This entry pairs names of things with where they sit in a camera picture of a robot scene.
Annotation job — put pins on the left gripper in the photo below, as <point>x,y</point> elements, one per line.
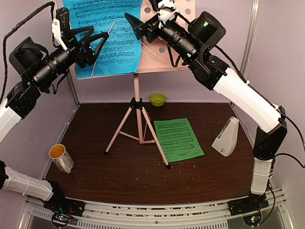
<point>86,54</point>

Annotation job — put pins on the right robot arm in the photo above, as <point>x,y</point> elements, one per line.
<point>193,45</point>

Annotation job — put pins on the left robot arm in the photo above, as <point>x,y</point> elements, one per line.
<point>38,68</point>

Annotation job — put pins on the white metronome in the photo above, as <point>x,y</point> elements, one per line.
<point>226,140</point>

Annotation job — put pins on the green sheet music paper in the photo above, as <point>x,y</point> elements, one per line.
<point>178,140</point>

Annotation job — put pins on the yellow-green plastic bowl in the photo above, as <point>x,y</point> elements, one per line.
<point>157,100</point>

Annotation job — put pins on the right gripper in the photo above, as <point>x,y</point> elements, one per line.
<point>150,24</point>

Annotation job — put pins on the aluminium front rail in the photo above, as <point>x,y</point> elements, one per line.
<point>205,215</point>

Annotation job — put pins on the pink music stand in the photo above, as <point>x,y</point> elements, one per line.
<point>123,56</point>

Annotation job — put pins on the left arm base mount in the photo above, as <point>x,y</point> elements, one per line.
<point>68,207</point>

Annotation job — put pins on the patterned mug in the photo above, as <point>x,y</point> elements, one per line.
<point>61,158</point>

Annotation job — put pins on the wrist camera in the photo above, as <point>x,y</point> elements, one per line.
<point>60,24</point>
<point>166,10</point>

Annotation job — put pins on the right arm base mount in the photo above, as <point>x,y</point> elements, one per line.
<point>246,205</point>

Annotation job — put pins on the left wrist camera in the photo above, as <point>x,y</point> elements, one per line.
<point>60,24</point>

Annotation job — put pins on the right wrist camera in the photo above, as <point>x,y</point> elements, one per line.
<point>166,10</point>

